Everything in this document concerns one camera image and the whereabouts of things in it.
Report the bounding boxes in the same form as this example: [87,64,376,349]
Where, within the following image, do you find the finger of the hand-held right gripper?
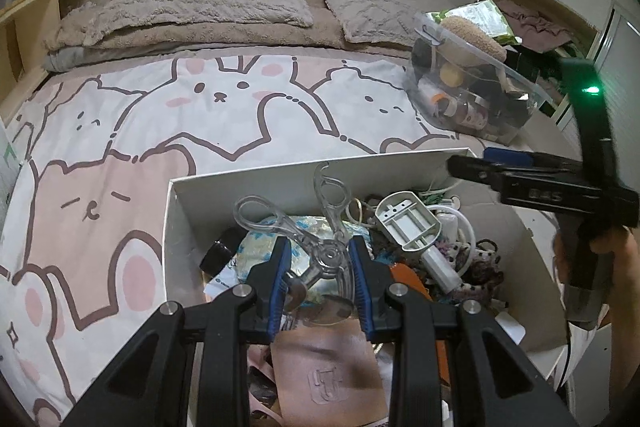
[481,147,586,175]
[446,154,507,192]

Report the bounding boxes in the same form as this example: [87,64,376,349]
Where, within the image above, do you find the dark glass jar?
[440,97,488,128]

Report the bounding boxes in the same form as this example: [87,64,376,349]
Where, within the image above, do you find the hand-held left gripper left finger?
[60,237,293,427]

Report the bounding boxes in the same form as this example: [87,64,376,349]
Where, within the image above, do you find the polka dot scrunchie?
[450,239,503,303]

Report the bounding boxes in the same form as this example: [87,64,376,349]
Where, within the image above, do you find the white cable loop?
[435,207,473,278]

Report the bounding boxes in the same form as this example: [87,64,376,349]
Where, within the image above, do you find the white louvred door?
[592,4,632,72]

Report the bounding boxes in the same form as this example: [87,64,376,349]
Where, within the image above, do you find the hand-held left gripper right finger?
[348,236,581,427]

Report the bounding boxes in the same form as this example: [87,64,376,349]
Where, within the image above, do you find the small white bottle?
[420,249,463,293]

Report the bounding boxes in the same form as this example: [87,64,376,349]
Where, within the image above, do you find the black box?
[505,44,541,78]

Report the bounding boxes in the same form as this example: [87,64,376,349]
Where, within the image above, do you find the beige loofah sponge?
[440,17,508,62]

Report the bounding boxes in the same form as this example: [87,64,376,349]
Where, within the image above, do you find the white plastic soap dish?
[375,190,441,253]

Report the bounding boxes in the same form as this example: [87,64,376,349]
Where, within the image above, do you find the bunny printed bedsheet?
[0,52,566,427]

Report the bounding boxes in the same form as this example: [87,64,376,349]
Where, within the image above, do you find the wooden bedside shelf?
[0,0,103,128]

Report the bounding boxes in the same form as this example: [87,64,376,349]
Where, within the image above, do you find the short beige textured pillow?
[317,0,441,45]

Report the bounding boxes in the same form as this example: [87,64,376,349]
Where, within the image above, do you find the clear plastic scissors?
[234,162,371,325]

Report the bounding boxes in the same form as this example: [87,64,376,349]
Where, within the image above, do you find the green snack packet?
[425,0,523,46]

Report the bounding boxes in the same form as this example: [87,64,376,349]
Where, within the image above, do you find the black bottle cap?
[200,227,241,273]

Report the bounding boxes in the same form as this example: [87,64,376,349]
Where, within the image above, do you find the brown leather case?
[272,317,388,427]

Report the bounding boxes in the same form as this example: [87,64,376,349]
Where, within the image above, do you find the pile of clothes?
[500,0,573,52]

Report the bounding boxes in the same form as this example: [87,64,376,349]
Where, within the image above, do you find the clear plastic storage bin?
[404,9,556,145]

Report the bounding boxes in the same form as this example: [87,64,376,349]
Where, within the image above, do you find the person's right hand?
[592,227,640,323]

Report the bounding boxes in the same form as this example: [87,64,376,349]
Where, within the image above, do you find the wide beige textured pillow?
[82,0,315,48]

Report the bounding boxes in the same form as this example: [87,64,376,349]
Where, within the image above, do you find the white cardboard shoebox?
[160,147,571,427]

